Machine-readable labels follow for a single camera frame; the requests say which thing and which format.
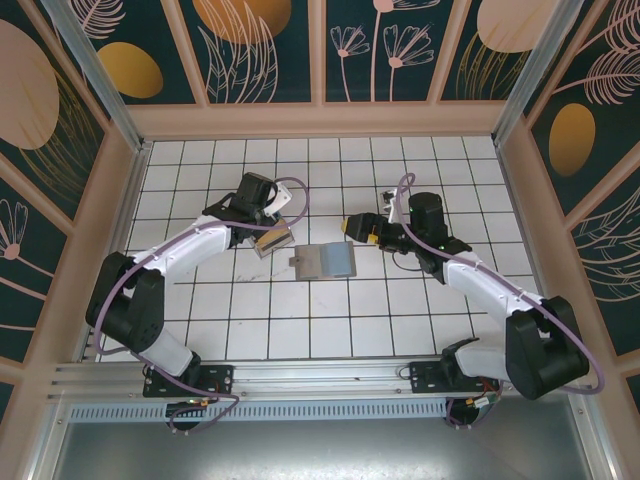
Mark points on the light blue credit card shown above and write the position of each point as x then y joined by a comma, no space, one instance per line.
337,257

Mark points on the grey card holder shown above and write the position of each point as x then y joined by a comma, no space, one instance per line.
310,262

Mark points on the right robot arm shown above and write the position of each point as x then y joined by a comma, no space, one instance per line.
485,285

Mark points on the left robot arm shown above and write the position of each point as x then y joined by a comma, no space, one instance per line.
190,245

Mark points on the gold card with black stripe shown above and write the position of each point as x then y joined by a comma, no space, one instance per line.
275,239

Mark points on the brushed metal panel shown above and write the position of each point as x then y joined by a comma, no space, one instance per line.
320,450

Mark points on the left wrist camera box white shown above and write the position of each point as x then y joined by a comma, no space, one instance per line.
280,200

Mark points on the aluminium side rail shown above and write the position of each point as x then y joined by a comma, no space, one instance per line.
120,225

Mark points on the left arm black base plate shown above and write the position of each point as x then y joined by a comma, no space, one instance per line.
220,377

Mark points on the aluminium mounting rail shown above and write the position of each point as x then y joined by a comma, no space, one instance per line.
320,375

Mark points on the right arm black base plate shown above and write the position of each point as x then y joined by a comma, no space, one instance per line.
425,377

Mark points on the aluminium corner post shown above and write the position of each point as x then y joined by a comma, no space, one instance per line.
94,70
536,70

